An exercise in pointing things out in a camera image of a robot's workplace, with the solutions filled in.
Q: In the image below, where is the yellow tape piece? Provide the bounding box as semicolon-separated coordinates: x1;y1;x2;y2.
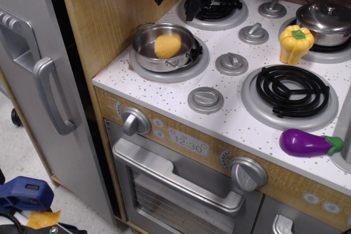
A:
26;210;61;230

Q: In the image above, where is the grey sink basin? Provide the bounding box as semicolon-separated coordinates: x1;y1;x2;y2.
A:
330;85;351;175

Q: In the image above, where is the front right stove burner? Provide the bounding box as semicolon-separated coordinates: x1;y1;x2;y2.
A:
240;65;338;132

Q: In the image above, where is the yellow toy corn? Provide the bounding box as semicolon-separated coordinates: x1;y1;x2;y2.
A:
154;33;182;59

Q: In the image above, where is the right silver oven dial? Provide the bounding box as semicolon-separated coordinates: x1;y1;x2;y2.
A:
229;156;268;192

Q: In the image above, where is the silver oven door handle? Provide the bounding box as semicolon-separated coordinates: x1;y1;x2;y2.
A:
112;138;245;216

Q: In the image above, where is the small steel pan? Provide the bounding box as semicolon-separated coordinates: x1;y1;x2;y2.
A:
132;23;195;72

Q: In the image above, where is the silver fridge door handle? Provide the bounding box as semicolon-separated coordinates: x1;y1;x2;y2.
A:
32;57;81;136

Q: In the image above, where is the black caster wheel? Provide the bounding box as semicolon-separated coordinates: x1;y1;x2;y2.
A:
11;109;22;127

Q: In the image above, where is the blue clamp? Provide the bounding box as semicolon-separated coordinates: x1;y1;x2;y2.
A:
1;176;54;211

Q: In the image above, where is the grey lower right door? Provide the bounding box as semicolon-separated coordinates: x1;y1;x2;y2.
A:
252;196;343;234

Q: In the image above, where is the back left stove burner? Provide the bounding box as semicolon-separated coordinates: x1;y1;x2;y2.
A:
177;0;248;31

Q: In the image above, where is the yellow toy bell pepper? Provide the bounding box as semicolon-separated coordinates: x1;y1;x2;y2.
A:
279;25;315;65

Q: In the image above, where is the grey stovetop knob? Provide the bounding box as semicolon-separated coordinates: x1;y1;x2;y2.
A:
216;53;248;76
238;23;269;45
188;87;224;115
258;0;287;19

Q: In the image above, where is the silver oven dial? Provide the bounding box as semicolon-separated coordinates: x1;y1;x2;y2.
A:
229;156;268;192
121;107;151;136

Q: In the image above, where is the front left stove burner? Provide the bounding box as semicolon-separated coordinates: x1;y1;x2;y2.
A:
129;37;210;83

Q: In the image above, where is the grey toy fridge door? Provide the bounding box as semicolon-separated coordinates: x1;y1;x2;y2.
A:
1;0;116;225

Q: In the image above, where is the grey oven door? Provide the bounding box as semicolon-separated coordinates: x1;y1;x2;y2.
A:
105;120;262;233

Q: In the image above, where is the grey stovetop knob front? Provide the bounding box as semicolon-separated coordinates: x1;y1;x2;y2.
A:
188;87;224;115

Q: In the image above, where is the stove burner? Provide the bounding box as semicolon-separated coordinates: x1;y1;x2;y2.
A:
275;17;350;64
129;37;210;83
177;0;248;31
240;65;338;132

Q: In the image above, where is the purple toy eggplant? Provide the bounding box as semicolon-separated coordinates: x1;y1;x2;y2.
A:
279;129;344;157

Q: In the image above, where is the steel pot with lid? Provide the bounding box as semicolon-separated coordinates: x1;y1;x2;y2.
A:
296;2;350;47

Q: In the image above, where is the back right stove burner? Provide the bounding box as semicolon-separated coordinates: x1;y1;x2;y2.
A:
275;17;350;64

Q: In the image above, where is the grey stovetop knob back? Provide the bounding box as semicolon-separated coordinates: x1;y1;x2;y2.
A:
258;0;287;19

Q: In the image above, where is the left silver oven dial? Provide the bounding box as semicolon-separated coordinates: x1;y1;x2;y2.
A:
121;107;151;136

